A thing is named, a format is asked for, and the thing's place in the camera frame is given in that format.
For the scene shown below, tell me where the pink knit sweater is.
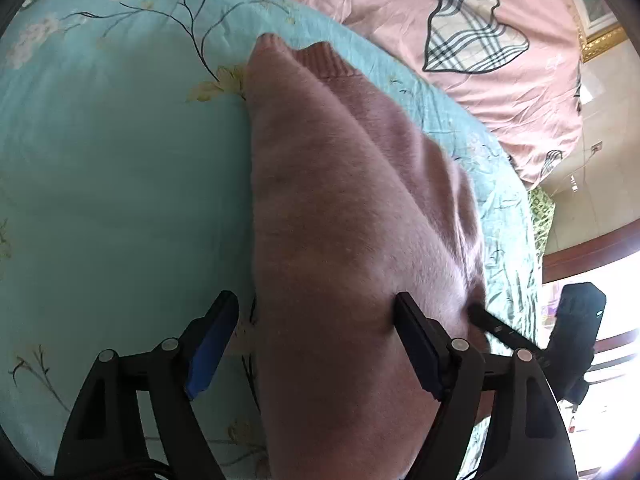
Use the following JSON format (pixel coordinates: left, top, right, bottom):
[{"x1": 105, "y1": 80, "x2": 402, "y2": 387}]
[{"x1": 245, "y1": 35, "x2": 485, "y2": 479}]

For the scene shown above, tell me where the green white checked pillow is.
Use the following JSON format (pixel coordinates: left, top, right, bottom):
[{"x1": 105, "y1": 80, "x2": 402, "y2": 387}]
[{"x1": 528, "y1": 186, "x2": 555, "y2": 264}]

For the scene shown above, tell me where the teal floral blanket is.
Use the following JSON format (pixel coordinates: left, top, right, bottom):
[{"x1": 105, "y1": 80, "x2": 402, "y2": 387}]
[{"x1": 1, "y1": 0, "x2": 540, "y2": 474}]

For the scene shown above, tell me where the pink quilt with plaid hearts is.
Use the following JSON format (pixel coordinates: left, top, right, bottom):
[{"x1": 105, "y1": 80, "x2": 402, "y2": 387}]
[{"x1": 295, "y1": 0, "x2": 582, "y2": 187}]

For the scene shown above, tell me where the framed landscape painting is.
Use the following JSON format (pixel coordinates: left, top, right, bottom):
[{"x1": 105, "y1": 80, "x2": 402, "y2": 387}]
[{"x1": 564, "y1": 0, "x2": 628, "y2": 63}]

